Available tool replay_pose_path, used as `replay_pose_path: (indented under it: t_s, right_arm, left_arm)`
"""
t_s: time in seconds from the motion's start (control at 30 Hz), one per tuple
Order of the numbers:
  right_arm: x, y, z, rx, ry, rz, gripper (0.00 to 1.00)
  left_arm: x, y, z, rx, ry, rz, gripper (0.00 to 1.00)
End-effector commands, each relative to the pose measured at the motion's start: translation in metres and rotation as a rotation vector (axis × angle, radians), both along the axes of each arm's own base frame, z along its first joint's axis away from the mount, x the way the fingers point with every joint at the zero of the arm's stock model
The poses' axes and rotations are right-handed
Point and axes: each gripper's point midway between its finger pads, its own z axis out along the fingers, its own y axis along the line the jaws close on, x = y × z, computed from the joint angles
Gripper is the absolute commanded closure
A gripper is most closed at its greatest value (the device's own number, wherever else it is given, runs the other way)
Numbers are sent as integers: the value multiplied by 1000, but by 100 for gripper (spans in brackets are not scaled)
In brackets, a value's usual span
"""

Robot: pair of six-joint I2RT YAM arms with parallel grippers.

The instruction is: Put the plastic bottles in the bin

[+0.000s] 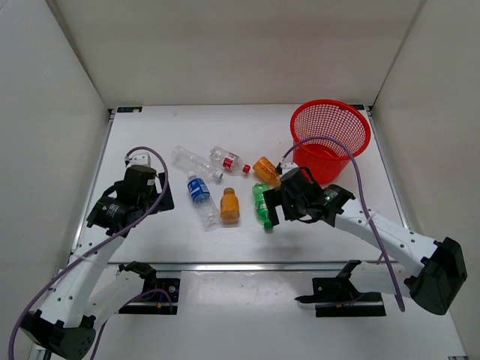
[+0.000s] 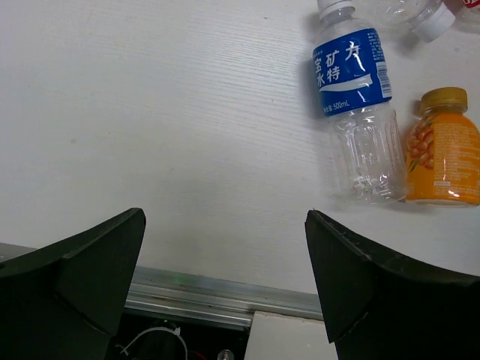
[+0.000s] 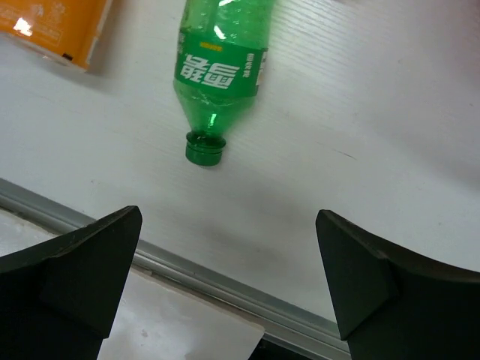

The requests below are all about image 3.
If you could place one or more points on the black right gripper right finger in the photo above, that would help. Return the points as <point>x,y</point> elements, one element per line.
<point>393,303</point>

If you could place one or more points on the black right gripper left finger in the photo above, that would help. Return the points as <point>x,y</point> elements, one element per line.
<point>59,298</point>

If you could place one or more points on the orange juice bottle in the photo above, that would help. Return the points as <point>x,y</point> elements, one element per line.
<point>63,31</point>

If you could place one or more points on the green plastic soda bottle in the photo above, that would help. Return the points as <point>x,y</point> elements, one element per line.
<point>221,56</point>

